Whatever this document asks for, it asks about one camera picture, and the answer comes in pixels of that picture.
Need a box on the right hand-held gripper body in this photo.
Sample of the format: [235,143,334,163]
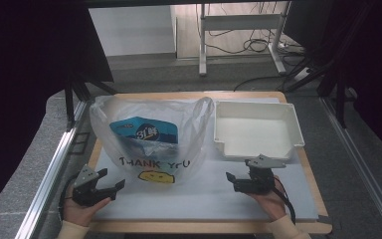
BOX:
[244,153,287,196]

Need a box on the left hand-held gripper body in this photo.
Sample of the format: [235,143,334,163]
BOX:
[72,164,116,207]

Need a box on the white plastic tray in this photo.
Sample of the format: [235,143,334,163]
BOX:
[212,100,305,163]

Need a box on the translucent white plastic bag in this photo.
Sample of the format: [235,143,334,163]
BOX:
[89,95,216,185]

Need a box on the blue food packet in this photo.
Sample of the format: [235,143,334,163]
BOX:
[108,116,180,159]

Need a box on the person's left hand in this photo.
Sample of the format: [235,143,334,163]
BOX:
[62,186,112,229]

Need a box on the person's right hand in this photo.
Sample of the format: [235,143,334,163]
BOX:
[246,183,288,223]

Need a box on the black metal stand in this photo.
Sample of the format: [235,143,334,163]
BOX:
[64,70,119,130]
[283,0,359,129]

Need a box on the dark curtain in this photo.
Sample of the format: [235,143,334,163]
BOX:
[0,0,114,222]
[283,0,382,164]

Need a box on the white panel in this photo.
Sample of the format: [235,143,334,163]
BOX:
[88,4,177,58]

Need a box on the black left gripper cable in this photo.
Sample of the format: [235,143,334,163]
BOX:
[58,174,78,222]

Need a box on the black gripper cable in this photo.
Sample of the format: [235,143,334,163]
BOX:
[273,176,296,226]
[58,174,78,222]

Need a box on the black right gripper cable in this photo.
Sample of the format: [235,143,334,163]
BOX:
[273,176,296,226]

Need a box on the aluminium rail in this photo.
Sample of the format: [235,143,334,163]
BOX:
[14,100,91,239]
[319,96,382,239]

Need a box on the black floor cable bundle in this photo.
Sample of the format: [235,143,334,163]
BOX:
[205,1,307,93]

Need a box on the white metal desk frame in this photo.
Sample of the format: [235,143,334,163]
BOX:
[197,0,291,77]

